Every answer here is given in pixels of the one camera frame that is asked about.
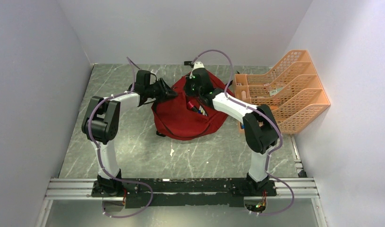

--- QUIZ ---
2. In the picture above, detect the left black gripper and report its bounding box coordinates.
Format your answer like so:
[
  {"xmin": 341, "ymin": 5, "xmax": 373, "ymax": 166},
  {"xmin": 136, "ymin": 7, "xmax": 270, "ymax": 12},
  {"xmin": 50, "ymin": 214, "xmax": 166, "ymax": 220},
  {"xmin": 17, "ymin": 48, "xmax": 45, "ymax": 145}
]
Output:
[{"xmin": 145, "ymin": 78, "xmax": 179, "ymax": 103}]

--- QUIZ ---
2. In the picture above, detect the pink black highlighter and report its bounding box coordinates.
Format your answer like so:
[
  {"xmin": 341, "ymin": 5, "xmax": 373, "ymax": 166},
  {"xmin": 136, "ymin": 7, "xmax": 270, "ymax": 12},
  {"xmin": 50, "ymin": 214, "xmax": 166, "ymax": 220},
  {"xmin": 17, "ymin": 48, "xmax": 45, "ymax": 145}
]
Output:
[{"xmin": 187, "ymin": 101, "xmax": 202, "ymax": 114}]

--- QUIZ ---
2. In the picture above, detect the red backpack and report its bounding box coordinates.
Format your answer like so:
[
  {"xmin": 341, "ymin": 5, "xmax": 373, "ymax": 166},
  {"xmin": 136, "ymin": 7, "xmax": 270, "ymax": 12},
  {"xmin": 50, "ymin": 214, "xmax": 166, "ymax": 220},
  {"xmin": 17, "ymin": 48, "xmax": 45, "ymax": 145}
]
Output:
[{"xmin": 151, "ymin": 61, "xmax": 228, "ymax": 140}]

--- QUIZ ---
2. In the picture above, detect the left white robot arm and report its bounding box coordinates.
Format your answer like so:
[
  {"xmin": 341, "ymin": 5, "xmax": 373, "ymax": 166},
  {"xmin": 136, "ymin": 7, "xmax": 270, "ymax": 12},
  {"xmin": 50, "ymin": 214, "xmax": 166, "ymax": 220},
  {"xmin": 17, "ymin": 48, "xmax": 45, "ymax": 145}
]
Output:
[{"xmin": 82, "ymin": 70, "xmax": 177, "ymax": 197}]

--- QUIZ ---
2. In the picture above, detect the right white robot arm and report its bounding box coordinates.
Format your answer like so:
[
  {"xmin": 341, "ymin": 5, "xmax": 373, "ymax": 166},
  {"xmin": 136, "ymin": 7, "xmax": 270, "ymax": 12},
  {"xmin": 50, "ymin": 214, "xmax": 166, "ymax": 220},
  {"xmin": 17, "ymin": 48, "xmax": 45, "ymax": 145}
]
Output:
[{"xmin": 184, "ymin": 61, "xmax": 282, "ymax": 196}]

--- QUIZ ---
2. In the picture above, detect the orange plastic file organizer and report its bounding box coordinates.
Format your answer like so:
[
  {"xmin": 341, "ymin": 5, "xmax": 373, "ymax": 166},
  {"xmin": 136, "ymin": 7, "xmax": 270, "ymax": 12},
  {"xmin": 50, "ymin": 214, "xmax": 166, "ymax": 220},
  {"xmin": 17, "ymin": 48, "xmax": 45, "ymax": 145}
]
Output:
[{"xmin": 233, "ymin": 50, "xmax": 330, "ymax": 134}]

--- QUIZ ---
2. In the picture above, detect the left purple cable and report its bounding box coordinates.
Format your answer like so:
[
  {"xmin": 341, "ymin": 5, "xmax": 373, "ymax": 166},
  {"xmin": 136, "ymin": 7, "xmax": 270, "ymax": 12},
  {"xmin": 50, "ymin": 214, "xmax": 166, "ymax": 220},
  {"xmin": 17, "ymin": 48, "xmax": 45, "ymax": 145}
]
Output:
[{"xmin": 87, "ymin": 56, "xmax": 154, "ymax": 219}]

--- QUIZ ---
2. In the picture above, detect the black mounting rail base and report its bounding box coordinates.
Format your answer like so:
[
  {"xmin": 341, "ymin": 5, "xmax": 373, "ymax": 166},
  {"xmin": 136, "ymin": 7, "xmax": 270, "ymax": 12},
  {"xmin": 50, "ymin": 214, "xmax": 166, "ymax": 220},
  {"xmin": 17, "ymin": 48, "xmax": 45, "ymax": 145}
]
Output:
[{"xmin": 91, "ymin": 177, "xmax": 277, "ymax": 208}]

